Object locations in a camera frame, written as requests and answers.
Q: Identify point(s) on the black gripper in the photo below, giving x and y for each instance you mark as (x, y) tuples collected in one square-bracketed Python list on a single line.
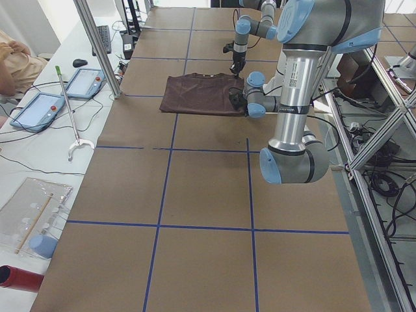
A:
[(234, 100), (238, 59)]

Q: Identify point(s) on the brown t-shirt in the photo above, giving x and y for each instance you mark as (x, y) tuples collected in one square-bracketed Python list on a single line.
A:
[(201, 94)]

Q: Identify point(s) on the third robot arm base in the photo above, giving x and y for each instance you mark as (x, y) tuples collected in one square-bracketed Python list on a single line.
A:
[(401, 69)]

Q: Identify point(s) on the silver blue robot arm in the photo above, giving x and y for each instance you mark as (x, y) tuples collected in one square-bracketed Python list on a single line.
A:
[(306, 30), (245, 26)]

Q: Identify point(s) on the black box with label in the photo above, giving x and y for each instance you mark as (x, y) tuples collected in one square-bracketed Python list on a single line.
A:
[(128, 46)]

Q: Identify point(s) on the black keyboard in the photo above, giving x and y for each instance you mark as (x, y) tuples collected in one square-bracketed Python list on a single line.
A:
[(105, 36)]

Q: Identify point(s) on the far teach pendant tablet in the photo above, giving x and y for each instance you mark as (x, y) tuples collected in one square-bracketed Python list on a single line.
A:
[(85, 83)]

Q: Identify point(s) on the teach pendant tablet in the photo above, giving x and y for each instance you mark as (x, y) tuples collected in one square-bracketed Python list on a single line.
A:
[(85, 83), (39, 113)]

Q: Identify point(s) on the black computer mouse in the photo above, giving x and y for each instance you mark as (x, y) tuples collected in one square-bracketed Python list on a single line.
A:
[(77, 63)]

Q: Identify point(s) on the reacher grabber stick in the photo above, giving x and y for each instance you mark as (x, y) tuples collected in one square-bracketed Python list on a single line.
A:
[(78, 140)]

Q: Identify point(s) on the near teach pendant tablet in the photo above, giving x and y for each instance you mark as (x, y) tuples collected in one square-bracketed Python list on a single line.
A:
[(39, 113)]

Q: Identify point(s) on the seated person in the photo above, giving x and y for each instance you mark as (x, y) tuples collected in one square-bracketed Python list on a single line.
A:
[(19, 69)]

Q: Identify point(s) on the wooden stick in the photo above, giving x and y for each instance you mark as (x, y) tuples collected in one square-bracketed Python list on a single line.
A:
[(33, 224)]

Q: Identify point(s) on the clear plastic bag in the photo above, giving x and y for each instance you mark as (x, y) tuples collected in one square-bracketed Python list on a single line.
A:
[(20, 210)]

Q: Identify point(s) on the red cylinder bottle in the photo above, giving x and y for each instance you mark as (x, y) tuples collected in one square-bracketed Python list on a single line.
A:
[(20, 279)]

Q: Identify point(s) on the aluminium frame rack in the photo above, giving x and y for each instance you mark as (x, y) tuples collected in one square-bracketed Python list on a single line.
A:
[(375, 122)]

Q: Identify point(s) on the aluminium frame post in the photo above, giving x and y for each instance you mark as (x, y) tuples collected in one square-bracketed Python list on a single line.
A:
[(89, 25)]

